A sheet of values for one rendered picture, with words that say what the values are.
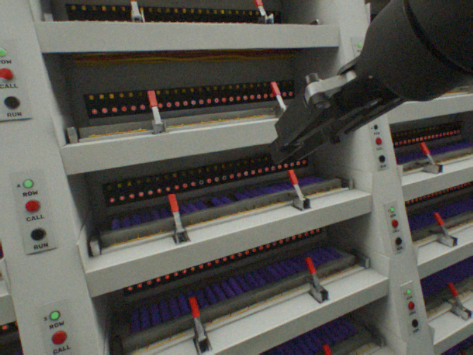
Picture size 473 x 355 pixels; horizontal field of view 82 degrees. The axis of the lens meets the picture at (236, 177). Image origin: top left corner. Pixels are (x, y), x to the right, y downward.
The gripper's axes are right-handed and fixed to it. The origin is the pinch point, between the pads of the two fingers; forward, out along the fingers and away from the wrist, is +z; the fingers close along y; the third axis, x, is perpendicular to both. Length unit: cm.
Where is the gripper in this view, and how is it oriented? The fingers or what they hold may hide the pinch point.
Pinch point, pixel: (295, 144)
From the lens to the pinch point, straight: 36.9
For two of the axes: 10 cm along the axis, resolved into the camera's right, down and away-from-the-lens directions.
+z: -2.9, 2.7, 9.2
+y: 9.2, -1.8, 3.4
